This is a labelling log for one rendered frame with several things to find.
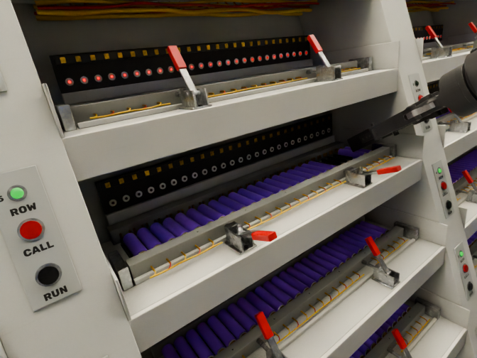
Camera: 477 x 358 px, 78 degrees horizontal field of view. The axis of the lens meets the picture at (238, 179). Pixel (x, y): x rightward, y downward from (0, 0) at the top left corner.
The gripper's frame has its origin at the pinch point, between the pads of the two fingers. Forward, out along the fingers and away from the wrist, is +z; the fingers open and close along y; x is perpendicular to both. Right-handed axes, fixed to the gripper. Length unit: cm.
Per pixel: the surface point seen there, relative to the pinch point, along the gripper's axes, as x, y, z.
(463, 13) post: -28, -77, -1
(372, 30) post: -19.8, -6.7, -6.8
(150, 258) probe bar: 3.9, 49.0, -0.4
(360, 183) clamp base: 7.3, 12.3, -3.2
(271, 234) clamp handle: 6.8, 38.0, -10.2
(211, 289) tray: 10.1, 44.5, -3.3
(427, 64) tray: -9.7, -18.9, -7.8
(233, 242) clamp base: 6.5, 38.9, -2.2
